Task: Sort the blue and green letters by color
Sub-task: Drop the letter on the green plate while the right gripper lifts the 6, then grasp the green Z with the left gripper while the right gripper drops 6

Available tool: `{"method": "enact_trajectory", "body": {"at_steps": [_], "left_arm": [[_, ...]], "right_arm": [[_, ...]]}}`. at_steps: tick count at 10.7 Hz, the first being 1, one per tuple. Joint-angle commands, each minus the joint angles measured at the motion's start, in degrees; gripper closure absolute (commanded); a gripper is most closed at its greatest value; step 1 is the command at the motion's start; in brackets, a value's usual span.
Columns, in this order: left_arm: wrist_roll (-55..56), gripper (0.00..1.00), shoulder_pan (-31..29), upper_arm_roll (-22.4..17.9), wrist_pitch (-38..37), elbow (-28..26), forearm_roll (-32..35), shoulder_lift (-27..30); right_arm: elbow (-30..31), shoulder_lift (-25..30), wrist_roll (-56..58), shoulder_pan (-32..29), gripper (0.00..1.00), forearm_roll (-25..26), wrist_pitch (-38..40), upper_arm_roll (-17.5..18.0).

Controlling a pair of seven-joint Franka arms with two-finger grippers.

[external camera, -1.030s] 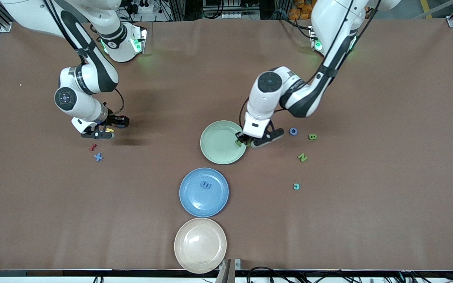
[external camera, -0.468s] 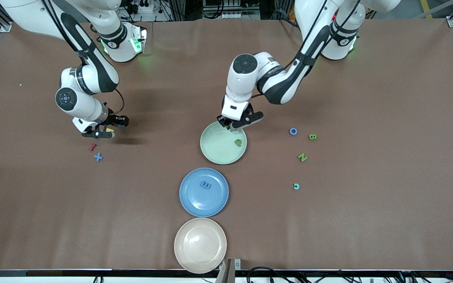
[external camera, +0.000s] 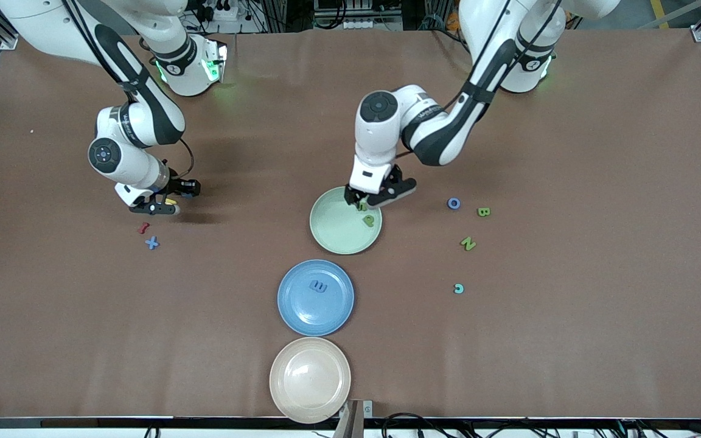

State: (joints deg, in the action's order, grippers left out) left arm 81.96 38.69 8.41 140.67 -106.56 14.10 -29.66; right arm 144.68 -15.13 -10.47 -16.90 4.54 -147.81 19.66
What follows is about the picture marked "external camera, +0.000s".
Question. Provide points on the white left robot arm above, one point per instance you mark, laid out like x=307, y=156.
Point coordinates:
x=381, y=131

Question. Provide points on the white power strip with plugs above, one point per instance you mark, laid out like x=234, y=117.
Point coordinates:
x=223, y=9

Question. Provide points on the blue foam letter E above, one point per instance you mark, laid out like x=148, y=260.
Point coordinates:
x=319, y=286

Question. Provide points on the long white power strip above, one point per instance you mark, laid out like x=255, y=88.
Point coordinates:
x=362, y=24

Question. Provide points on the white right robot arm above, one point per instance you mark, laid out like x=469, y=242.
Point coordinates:
x=131, y=167

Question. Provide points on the blue plate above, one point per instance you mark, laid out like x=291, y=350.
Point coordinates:
x=316, y=310

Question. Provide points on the green foam letter N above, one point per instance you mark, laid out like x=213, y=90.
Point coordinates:
x=468, y=244

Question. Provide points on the brown paper table cover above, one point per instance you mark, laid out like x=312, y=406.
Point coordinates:
x=235, y=274

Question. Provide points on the blue foam letter O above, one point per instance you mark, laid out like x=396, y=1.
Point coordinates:
x=449, y=203

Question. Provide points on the pile of orange objects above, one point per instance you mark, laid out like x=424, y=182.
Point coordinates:
x=454, y=15

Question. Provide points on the blue foam letter X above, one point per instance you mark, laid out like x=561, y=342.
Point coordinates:
x=152, y=243

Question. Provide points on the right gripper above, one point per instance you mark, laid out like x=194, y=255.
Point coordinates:
x=175, y=184

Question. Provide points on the grey metal bracket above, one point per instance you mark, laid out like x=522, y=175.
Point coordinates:
x=355, y=417

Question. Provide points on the pale green plate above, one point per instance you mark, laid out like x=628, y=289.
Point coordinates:
x=338, y=231

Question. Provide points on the green foam letter p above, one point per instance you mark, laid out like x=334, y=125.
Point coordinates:
x=369, y=220

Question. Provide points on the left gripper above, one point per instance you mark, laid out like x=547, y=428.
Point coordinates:
x=351, y=196

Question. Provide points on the beige plate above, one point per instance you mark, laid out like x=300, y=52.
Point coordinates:
x=310, y=380

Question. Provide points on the green foam letter B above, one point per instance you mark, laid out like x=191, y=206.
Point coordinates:
x=483, y=212

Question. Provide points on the red foam letter I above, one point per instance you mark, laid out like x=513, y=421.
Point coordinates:
x=143, y=229

